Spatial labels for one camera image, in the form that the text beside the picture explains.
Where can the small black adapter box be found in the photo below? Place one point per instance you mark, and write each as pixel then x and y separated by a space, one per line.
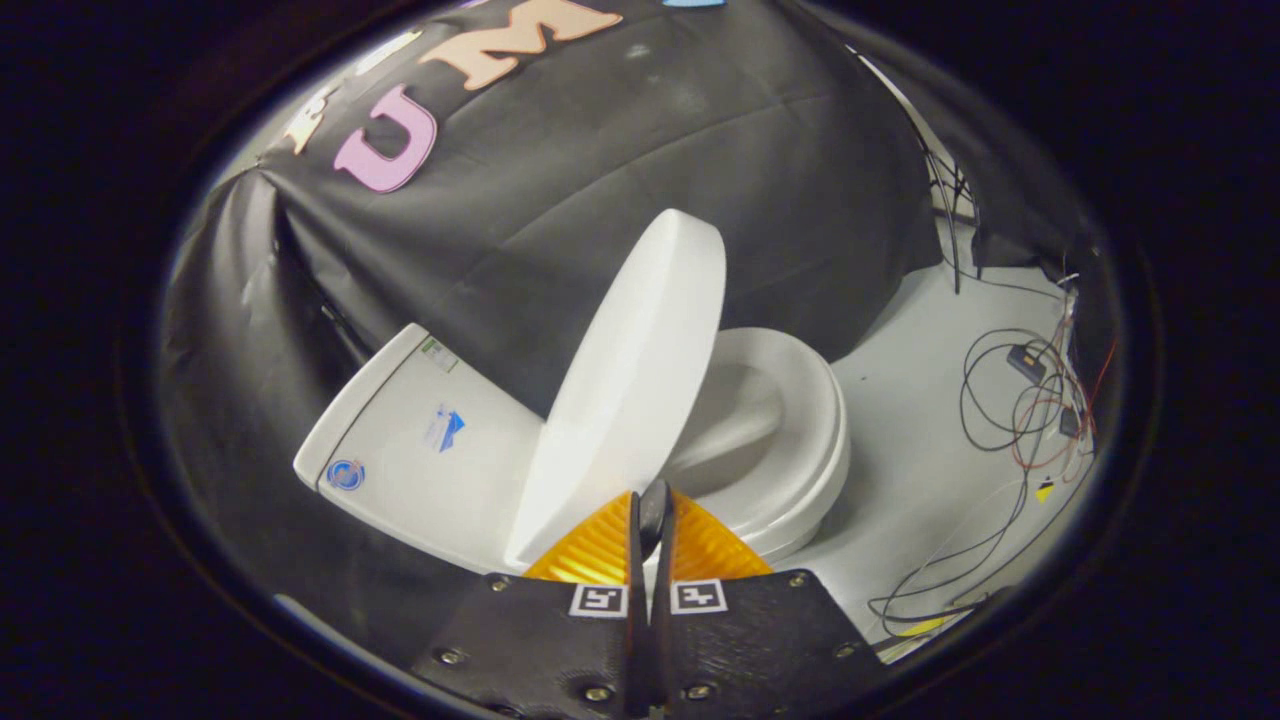
pixel 1068 420
pixel 1025 362

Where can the white toilet lid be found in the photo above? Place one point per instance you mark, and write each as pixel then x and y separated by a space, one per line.
pixel 630 380

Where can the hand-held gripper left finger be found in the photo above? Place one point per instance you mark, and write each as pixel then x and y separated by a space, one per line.
pixel 636 640

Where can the white ceramic toilet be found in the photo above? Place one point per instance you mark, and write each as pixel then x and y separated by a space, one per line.
pixel 400 410

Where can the black backdrop cloth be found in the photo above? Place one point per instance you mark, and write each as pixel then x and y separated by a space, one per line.
pixel 750 150

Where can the white toilet seat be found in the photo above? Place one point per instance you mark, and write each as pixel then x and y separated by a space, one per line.
pixel 812 420

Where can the yellow and black tag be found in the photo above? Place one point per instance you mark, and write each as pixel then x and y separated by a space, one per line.
pixel 1045 490

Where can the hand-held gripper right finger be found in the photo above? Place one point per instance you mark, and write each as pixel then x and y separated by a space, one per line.
pixel 663 640

